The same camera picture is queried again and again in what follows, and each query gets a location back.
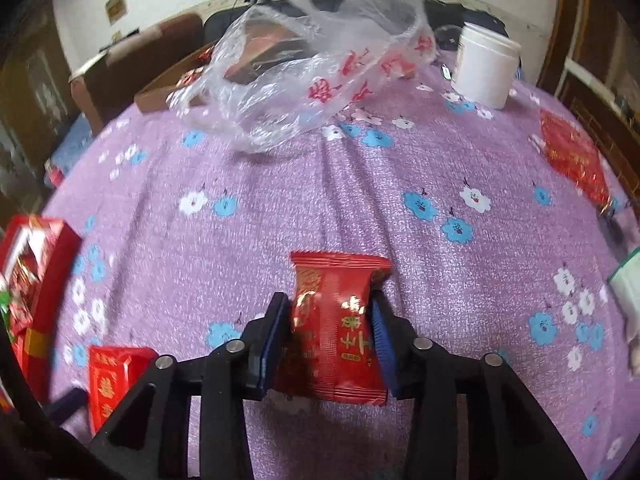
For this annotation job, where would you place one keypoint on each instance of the white crumpled cloth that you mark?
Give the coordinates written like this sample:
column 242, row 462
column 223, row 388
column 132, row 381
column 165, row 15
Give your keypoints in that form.
column 629, row 295

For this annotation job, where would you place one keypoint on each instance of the pink bottle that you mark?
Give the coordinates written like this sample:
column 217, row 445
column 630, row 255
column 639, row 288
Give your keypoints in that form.
column 55, row 177

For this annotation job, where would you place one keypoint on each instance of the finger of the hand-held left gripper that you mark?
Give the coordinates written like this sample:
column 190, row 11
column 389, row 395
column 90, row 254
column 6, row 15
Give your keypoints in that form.
column 67, row 404

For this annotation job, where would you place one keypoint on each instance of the brown chair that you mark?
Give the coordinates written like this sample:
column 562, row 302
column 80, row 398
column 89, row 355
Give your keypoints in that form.
column 135, row 65

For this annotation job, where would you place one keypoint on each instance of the shallow cardboard box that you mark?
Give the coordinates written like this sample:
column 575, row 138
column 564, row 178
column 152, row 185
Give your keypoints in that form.
column 160, row 95

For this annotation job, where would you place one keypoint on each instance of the yellow wall plaque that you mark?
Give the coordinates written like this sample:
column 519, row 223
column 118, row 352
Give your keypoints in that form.
column 116, row 8

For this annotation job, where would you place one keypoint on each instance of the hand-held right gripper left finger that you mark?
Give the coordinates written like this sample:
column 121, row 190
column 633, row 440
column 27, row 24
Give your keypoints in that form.
column 272, row 355

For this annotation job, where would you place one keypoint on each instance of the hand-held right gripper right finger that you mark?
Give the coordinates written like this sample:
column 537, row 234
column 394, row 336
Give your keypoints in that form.
column 382, row 350

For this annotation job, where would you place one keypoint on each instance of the red gift box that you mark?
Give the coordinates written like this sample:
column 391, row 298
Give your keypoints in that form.
column 55, row 265

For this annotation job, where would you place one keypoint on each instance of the black sofa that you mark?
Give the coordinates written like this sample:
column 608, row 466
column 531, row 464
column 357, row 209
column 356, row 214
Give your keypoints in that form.
column 220, row 25

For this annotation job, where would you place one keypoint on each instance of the long red snack packet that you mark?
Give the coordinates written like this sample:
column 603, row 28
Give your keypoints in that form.
column 112, row 385

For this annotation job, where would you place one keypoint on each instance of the white plastic jar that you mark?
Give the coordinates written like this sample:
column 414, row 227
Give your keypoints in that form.
column 487, row 70

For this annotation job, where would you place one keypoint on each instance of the wooden glass door wardrobe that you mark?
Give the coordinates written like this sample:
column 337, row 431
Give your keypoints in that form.
column 30, row 85

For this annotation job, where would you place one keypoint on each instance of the pile of small snack packets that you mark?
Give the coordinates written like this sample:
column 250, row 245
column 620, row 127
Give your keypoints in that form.
column 191, row 78

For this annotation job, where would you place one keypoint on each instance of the clear plastic bag red print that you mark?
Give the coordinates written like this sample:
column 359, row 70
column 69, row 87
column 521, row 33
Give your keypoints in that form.
column 280, row 90

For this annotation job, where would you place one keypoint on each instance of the red snack packet gold print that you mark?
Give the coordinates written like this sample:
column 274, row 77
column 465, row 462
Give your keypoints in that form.
column 335, row 330

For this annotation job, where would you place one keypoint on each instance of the red zigzag edge snack packet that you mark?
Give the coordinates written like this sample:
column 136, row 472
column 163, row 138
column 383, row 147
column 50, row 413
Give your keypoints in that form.
column 570, row 155

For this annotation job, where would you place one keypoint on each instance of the blue cloth side table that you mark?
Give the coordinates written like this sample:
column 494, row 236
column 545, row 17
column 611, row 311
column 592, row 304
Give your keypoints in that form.
column 75, row 145

